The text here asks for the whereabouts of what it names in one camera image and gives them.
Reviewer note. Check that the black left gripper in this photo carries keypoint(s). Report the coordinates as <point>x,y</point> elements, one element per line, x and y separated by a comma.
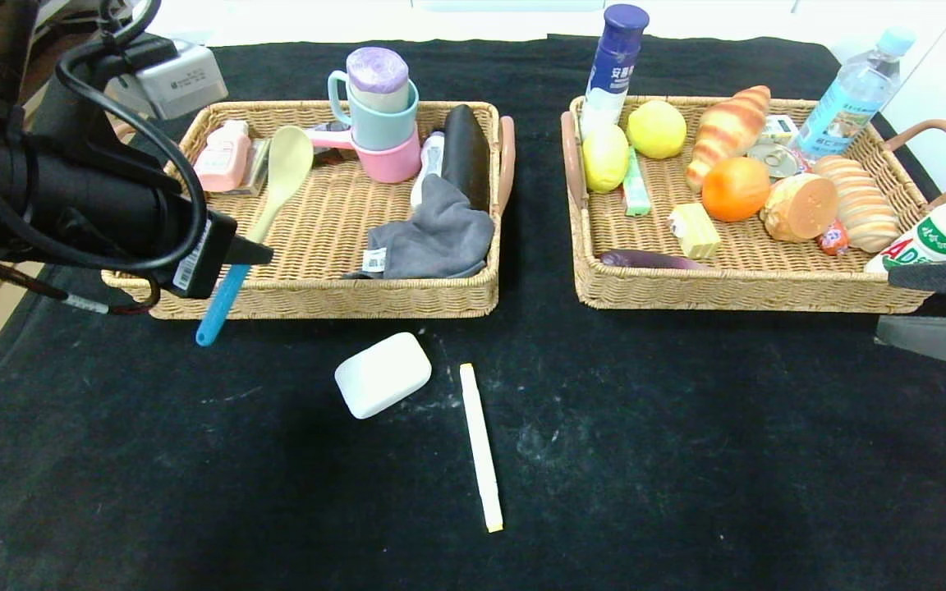
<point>204,254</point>

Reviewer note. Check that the round brown bun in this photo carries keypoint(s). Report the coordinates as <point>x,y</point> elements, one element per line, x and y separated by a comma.
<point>801,207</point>

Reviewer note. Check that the white soap bar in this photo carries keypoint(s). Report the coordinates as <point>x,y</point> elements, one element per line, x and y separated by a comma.
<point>381,375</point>

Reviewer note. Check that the orange mandarin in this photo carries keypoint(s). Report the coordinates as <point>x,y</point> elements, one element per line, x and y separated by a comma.
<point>736,189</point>

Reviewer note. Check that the yellow butter block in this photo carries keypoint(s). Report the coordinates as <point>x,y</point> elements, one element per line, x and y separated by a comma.
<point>695,231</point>

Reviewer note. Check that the white marker pen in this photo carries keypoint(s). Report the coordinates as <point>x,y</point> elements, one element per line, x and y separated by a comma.
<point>479,443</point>

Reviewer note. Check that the woven wicker basket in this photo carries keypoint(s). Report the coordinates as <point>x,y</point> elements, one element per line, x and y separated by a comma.
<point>686,283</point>
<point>317,238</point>

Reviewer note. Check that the white green milk bottle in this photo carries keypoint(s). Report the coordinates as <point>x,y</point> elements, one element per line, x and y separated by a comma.
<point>945,230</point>

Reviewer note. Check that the silver foil packet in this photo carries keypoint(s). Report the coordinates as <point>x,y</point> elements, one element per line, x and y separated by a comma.
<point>258,168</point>

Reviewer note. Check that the pink plastic bottle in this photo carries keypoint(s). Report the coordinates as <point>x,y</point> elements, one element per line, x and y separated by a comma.
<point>222,160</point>

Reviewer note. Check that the ridged long bread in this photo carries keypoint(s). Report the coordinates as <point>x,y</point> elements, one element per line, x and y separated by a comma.
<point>863,201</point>

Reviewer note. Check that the red sausage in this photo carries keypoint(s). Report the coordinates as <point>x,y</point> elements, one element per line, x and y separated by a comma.
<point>833,238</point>

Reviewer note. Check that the black plastic pouch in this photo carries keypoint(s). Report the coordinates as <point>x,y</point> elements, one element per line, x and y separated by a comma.
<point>329,130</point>

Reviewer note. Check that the teal mug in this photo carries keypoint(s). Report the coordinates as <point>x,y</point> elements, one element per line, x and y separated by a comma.
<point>378,127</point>

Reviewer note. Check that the grey cloth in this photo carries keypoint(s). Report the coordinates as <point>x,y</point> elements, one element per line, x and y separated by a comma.
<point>432,238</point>

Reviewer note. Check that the silver metal box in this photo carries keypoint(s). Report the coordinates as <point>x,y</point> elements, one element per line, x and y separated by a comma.
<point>177,82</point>

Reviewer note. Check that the white tube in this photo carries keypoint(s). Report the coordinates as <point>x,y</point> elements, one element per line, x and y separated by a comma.
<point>432,156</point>

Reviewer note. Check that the clear water bottle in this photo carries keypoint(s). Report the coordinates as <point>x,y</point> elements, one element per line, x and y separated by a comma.
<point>851,98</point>

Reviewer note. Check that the tin can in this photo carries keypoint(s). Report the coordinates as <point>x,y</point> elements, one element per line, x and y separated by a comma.
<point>778,158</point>

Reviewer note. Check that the purple trash bag roll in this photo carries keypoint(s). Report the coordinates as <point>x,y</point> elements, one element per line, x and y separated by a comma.
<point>376,74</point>

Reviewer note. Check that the small white green carton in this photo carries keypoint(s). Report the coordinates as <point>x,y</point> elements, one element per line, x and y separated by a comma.
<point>783,130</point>

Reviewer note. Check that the black oblong case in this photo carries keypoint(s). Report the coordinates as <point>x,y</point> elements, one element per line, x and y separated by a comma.
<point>465,152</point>

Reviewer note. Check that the white table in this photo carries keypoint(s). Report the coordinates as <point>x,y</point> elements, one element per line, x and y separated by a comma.
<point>358,20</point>

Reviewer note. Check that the striped croissant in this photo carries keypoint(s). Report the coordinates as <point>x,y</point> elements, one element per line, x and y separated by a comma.
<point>727,127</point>

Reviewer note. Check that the purple eggplant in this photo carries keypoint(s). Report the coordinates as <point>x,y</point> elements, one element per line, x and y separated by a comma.
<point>654,260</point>

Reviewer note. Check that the green gum pack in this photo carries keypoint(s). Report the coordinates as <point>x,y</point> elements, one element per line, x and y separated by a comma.
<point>636,193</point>

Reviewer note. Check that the round yellow fruit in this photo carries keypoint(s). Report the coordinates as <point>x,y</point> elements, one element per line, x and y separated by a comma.
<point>656,130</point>

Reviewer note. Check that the oval yellow lemon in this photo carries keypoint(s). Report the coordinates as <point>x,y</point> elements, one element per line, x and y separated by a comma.
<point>604,158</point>

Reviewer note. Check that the white bottle with blue cap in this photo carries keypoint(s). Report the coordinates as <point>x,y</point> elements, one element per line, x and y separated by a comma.
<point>614,74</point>

